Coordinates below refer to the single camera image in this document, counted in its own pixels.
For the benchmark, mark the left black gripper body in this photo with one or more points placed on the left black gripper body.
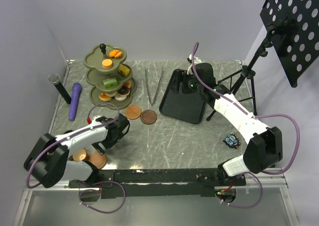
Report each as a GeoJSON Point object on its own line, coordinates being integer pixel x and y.
{"type": "Point", "coordinates": [107, 143]}

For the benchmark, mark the orange glazed donut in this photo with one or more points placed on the orange glazed donut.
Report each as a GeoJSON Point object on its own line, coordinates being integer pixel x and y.
{"type": "Point", "coordinates": [104, 97]}

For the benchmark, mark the black serving tray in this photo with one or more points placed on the black serving tray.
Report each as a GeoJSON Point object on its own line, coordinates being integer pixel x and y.
{"type": "Point", "coordinates": [175, 104]}

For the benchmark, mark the metal tongs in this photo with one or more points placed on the metal tongs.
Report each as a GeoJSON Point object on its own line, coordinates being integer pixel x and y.
{"type": "Point", "coordinates": [150, 86]}

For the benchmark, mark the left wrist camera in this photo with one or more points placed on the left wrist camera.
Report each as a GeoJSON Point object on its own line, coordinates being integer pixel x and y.
{"type": "Point", "coordinates": [97, 120]}

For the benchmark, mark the black perforated board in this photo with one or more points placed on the black perforated board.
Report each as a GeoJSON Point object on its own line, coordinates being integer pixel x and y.
{"type": "Point", "coordinates": [296, 37]}

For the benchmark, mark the white cream donut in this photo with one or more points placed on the white cream donut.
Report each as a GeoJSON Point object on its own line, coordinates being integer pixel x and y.
{"type": "Point", "coordinates": [120, 98]}

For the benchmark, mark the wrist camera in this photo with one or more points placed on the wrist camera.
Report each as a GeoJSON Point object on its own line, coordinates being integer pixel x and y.
{"type": "Point", "coordinates": [97, 120]}
{"type": "Point", "coordinates": [195, 60]}

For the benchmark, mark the round orange cracker biscuit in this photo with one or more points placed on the round orange cracker biscuit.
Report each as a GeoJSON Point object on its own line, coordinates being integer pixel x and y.
{"type": "Point", "coordinates": [107, 62]}

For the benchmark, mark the small owl sticker box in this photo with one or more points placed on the small owl sticker box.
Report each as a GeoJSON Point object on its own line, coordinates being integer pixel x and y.
{"type": "Point", "coordinates": [232, 141]}

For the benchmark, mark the light wooden coaster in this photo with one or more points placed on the light wooden coaster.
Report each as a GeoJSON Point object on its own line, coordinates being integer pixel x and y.
{"type": "Point", "coordinates": [133, 112]}
{"type": "Point", "coordinates": [98, 160]}

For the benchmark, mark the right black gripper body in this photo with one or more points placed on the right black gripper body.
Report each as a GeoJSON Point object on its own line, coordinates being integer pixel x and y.
{"type": "Point", "coordinates": [190, 85]}

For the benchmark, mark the purple handled tool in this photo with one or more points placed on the purple handled tool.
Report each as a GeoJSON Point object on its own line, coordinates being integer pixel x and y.
{"type": "Point", "coordinates": [76, 91]}

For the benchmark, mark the black handheld microphone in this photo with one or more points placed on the black handheld microphone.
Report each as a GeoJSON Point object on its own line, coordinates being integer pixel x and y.
{"type": "Point", "coordinates": [55, 80]}

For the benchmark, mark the yellow layered cake slice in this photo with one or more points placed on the yellow layered cake slice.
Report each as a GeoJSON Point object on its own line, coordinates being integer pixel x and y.
{"type": "Point", "coordinates": [124, 70]}

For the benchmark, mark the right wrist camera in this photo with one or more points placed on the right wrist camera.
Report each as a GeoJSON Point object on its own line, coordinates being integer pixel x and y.
{"type": "Point", "coordinates": [195, 60]}

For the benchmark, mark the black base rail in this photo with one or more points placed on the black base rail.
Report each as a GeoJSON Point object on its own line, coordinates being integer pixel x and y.
{"type": "Point", "coordinates": [158, 182]}

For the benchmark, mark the black tripod stand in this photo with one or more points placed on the black tripod stand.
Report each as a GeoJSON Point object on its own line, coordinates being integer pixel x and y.
{"type": "Point", "coordinates": [246, 72]}

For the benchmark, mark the orange flower cookie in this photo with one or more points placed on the orange flower cookie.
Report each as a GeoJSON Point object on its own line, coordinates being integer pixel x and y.
{"type": "Point", "coordinates": [112, 53]}

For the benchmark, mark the green three-tier serving stand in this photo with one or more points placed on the green three-tier serving stand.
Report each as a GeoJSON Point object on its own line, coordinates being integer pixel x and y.
{"type": "Point", "coordinates": [96, 74]}

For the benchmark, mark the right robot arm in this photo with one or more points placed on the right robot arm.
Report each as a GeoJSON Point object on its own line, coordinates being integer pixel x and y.
{"type": "Point", "coordinates": [264, 144]}

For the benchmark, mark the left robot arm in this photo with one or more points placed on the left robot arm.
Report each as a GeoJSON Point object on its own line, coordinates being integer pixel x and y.
{"type": "Point", "coordinates": [49, 161]}

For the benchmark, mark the dark wooden coaster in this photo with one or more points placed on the dark wooden coaster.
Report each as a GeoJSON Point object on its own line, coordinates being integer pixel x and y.
{"type": "Point", "coordinates": [148, 116]}

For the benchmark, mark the green layered cake slice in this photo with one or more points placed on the green layered cake slice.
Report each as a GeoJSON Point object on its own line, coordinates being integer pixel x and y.
{"type": "Point", "coordinates": [110, 82]}

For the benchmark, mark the copper cup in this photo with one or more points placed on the copper cup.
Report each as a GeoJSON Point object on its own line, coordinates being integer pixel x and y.
{"type": "Point", "coordinates": [80, 155]}

